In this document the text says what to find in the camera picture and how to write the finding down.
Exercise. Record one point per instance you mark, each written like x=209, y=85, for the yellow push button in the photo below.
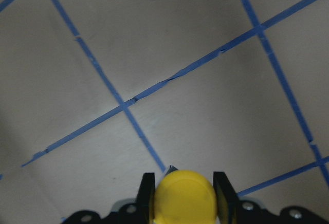
x=184, y=196

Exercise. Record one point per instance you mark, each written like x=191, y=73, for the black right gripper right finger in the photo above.
x=231, y=209

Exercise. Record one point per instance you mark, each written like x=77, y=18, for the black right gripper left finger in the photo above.
x=141, y=210

